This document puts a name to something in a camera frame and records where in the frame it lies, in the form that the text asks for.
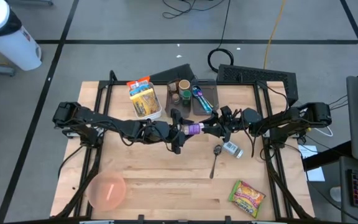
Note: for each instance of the white plastic bin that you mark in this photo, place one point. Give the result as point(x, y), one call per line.
point(158, 113)

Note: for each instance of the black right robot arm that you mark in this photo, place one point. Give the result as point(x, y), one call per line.
point(291, 119)

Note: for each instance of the purple-label glass spice jar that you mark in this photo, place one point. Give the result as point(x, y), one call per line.
point(193, 128)

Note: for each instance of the yellow ramen noodle packet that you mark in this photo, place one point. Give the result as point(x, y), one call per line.
point(145, 104)

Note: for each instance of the brown snack bar packet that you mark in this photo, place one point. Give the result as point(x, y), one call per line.
point(172, 87)

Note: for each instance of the green-edged ramen noodle packet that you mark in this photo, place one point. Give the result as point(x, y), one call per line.
point(246, 198)

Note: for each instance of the pink translucent plastic bowl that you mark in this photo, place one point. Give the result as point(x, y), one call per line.
point(106, 190)

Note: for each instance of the white computer mouse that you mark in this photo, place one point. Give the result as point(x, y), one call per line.
point(336, 194)

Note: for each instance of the white paper sheet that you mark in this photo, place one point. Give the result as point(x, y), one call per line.
point(317, 175)

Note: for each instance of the black metal table frame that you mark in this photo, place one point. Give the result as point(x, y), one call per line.
point(120, 83)

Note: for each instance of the black wedge-shaped box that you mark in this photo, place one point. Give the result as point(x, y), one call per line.
point(176, 74)

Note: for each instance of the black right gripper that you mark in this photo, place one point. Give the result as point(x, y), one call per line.
point(233, 123)

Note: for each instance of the translucent grey plastic bin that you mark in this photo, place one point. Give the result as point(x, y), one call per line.
point(169, 109)
point(213, 93)

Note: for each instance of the black mesh computer case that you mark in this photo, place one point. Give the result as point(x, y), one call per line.
point(259, 76)

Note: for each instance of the white trash can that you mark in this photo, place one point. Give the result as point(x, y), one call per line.
point(11, 46)

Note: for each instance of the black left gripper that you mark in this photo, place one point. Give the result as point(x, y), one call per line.
point(162, 132)

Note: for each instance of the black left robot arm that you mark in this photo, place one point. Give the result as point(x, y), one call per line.
point(89, 118)

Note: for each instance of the plain dark silver spoon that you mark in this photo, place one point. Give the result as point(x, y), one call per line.
point(217, 150)

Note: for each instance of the orange ramen noodle packet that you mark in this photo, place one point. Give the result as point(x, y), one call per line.
point(138, 81)

